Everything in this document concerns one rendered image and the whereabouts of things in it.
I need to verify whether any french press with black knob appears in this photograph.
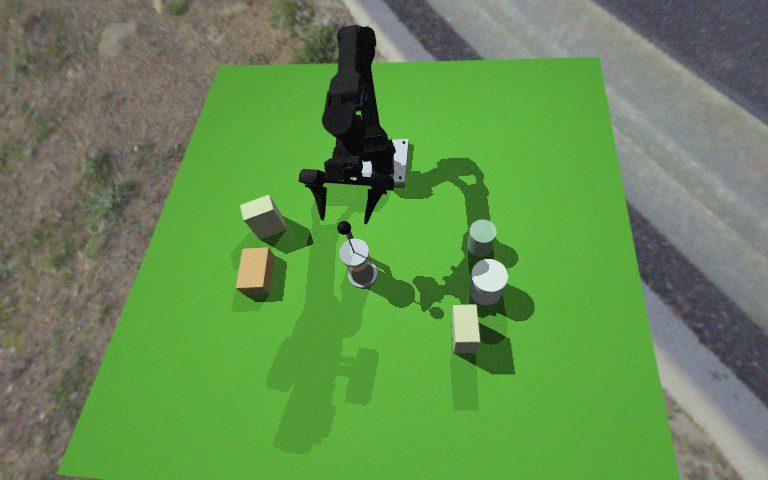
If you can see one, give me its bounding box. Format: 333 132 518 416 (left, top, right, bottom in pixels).
337 221 378 288

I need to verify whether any tan rectangular block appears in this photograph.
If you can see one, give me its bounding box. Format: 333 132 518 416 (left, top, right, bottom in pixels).
236 247 275 295

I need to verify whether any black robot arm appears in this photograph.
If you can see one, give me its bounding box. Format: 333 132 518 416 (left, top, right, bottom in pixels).
322 25 396 180

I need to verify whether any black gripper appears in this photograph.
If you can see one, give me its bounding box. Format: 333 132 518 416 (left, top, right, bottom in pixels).
299 143 394 224

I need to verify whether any white cylinder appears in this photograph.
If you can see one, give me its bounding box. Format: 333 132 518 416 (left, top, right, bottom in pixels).
469 259 508 305

